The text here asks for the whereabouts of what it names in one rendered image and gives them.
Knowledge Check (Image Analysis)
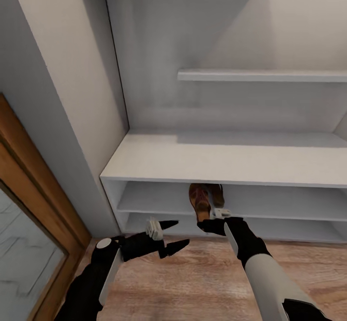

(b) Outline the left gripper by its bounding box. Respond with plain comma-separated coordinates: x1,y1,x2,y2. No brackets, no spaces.
135,220,190,259

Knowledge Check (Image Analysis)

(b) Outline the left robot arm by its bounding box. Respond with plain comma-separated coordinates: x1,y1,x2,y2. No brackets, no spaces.
53,217,190,321

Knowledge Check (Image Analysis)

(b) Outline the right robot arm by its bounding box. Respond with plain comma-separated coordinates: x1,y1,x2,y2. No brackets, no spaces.
197,208,331,321

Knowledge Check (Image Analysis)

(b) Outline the sandal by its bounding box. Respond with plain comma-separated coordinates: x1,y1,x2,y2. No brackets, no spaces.
205,183,225,209
189,183,211,222

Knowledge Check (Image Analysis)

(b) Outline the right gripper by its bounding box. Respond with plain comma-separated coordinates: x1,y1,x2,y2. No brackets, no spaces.
197,218,223,235

